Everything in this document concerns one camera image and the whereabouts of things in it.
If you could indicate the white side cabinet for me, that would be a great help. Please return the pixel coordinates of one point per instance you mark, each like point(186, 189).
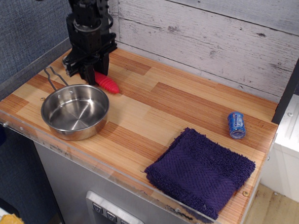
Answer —
point(281, 170)

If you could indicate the small blue mentos can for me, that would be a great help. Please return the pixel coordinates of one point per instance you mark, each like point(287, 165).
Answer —
point(236, 125)

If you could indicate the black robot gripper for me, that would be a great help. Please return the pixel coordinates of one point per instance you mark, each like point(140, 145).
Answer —
point(90, 49)

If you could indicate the purple terry cloth towel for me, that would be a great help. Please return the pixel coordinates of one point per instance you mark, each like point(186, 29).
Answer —
point(199, 173)

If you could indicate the black vertical post left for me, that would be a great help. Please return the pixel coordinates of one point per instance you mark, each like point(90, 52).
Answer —
point(108, 20)

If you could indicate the silver toy fridge cabinet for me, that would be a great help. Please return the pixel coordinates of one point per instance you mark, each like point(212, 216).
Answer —
point(70, 181)

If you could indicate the black and yellow object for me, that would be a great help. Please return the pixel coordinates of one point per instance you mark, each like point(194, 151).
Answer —
point(11, 219)

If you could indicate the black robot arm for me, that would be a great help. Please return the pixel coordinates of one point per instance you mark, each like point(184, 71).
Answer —
point(87, 11)

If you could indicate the stainless steel pot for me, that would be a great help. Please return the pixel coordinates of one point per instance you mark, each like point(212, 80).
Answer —
point(74, 112)

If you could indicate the red handled metal spoon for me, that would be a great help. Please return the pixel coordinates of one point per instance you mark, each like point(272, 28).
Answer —
point(107, 83)

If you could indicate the silver dispenser button panel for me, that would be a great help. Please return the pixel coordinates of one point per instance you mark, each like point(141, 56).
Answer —
point(102, 211)

